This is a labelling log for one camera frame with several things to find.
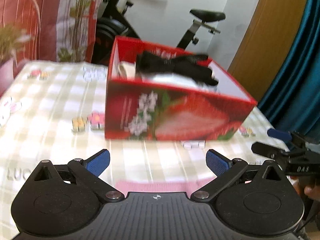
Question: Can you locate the red strawberry cardboard box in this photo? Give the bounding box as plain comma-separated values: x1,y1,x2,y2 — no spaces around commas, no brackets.
104,36,257,141

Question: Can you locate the person's right hand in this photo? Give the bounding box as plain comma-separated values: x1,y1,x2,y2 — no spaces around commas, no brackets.
290,176,319,204

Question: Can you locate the pink printed backdrop curtain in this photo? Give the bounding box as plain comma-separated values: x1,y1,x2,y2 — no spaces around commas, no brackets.
0,0,106,95

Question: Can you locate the black exercise bike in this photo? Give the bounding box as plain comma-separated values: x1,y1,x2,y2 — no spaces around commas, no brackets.
91,0,226,65

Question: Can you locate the green checkered tablecloth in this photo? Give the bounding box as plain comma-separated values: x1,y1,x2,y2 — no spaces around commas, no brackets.
1,61,285,239

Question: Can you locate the wooden door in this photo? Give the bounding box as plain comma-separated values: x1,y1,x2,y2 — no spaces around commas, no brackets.
227,0,312,81

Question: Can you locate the pink knitted cloth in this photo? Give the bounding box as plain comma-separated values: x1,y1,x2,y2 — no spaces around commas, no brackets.
115,177,215,198

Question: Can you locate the black mesh fabric strap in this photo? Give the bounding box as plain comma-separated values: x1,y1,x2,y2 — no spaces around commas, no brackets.
135,50,220,86

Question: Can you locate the teal curtain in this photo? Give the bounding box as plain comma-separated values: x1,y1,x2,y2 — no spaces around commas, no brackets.
258,0,319,140

